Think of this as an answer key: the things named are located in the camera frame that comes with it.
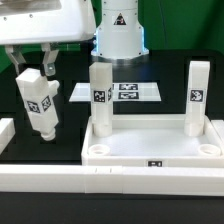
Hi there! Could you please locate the white marker base plate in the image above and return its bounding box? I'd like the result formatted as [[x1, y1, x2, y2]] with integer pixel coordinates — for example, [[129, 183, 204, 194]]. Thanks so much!
[[69, 82, 161, 102]]

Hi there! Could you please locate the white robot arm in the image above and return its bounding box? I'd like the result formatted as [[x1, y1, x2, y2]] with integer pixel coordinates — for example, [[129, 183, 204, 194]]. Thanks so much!
[[0, 0, 148, 76]]

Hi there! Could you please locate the white desk top tray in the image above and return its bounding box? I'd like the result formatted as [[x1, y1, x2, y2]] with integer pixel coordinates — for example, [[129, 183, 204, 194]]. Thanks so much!
[[81, 114, 224, 168]]

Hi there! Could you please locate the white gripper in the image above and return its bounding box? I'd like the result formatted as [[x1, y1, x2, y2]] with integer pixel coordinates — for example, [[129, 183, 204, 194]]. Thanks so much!
[[0, 0, 96, 76]]

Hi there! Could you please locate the white left obstacle block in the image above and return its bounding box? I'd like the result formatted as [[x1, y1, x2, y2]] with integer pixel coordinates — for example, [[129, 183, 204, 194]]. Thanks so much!
[[0, 118, 15, 154]]

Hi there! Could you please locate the white front obstacle bar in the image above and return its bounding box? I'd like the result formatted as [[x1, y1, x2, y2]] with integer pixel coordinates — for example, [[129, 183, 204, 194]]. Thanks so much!
[[0, 165, 224, 196]]

